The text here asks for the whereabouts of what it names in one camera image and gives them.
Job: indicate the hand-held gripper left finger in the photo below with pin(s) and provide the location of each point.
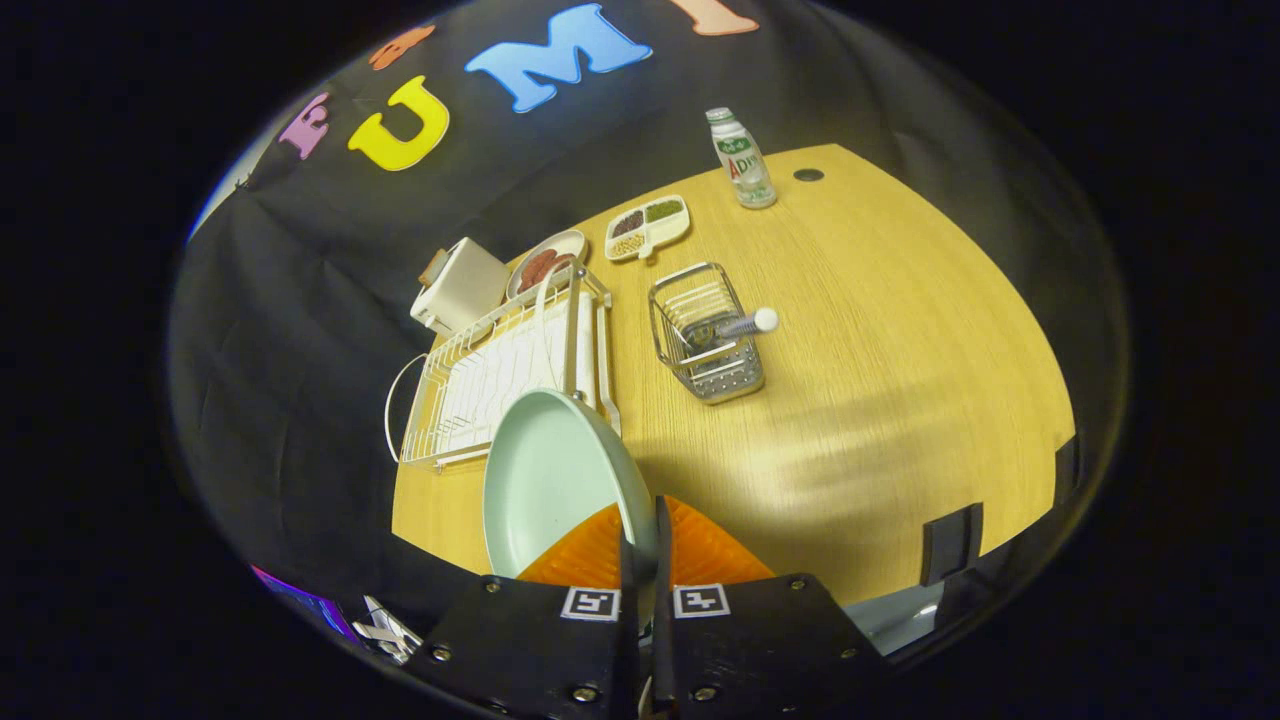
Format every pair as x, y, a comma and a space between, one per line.
530, 650

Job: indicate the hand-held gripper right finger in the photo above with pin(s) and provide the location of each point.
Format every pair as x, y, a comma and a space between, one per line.
760, 650

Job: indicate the light green plate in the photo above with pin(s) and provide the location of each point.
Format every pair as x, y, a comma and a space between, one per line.
550, 480

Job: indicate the metal spoon with white knob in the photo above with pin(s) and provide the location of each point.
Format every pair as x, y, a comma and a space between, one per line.
765, 320

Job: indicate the small beige plate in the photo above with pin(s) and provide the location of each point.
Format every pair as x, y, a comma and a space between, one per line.
572, 240

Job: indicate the black table clamp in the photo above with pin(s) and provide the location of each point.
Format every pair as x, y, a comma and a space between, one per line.
950, 545

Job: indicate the white toaster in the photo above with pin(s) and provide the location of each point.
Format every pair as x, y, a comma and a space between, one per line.
465, 285

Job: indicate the black backdrop cloth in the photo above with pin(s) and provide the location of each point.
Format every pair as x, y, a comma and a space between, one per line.
300, 350

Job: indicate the red sausage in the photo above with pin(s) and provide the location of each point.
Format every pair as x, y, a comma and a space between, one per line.
560, 267
535, 268

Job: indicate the brown bread slice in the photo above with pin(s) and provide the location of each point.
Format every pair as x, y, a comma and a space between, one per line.
434, 267

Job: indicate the white divided bean tray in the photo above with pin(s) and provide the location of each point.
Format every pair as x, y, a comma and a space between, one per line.
648, 228

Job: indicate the black table grommet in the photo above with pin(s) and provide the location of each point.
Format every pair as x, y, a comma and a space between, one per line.
808, 174

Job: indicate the white and green drink bottle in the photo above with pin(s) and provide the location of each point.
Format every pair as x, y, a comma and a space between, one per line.
745, 160

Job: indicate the white metal bracket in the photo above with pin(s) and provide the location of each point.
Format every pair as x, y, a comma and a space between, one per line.
385, 630

